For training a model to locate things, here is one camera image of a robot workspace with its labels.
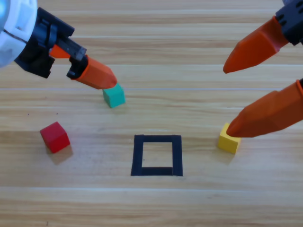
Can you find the green wooden block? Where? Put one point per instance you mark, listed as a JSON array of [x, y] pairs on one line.
[[116, 97]]

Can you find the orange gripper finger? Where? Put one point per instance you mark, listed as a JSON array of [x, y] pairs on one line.
[[267, 116]]

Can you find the black tape square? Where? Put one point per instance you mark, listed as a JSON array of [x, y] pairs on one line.
[[177, 156]]

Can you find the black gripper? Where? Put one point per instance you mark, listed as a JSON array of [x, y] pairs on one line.
[[293, 21], [43, 33]]

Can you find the red wooden block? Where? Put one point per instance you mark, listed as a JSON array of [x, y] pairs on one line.
[[55, 138]]

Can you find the yellow wooden block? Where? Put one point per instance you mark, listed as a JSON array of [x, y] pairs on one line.
[[228, 144]]

